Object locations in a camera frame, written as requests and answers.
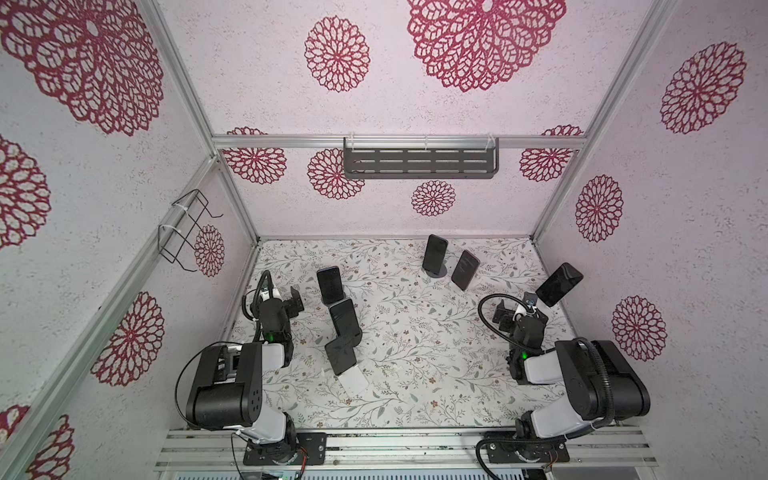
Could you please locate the white phone stand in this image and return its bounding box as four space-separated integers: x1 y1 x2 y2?
337 366 369 398

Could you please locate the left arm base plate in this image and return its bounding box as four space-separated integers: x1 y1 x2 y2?
242 432 328 467

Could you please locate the left black cable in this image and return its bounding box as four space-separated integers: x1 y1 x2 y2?
173 340 241 430

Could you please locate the dark grey round stand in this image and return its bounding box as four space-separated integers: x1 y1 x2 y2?
344 332 362 348

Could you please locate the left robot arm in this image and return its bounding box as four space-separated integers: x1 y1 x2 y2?
175 270 304 453

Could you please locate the phone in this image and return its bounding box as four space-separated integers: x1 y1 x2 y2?
325 337 357 376
422 234 448 271
451 250 480 291
329 298 362 338
316 266 345 306
535 262 584 307

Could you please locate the grey slotted wall shelf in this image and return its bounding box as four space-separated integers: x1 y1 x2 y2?
342 138 499 180

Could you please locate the rear grey round stand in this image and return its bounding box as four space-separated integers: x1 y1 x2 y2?
425 264 448 279

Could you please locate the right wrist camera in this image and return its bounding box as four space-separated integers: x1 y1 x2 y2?
514 292 551 319

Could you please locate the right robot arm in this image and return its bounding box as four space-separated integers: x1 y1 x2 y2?
477 293 651 446

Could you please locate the black wire wall rack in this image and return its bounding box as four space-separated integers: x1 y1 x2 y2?
156 189 225 278

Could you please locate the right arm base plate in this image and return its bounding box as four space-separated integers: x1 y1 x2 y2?
484 432 571 464

